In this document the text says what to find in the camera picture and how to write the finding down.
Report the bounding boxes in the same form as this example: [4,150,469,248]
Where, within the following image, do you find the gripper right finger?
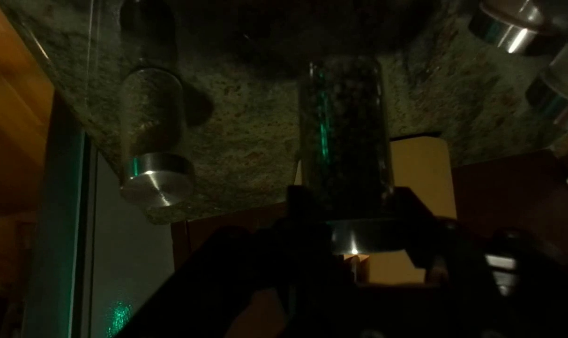
[385,186,448,265]

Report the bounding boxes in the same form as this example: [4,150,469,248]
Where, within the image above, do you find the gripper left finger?
[285,184,336,265]

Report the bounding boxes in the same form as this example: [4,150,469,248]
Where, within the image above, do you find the dark-filled spice jar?
[293,54,398,259]

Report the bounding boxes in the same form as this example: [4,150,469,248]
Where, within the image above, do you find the spice jar with silver cap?
[117,66,197,210]

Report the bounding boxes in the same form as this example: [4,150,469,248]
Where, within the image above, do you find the silver-capped jar in stand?
[525,35,568,139]
[467,0,551,56]

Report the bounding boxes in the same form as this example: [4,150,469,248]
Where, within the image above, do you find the wooden knife block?
[291,133,460,287]

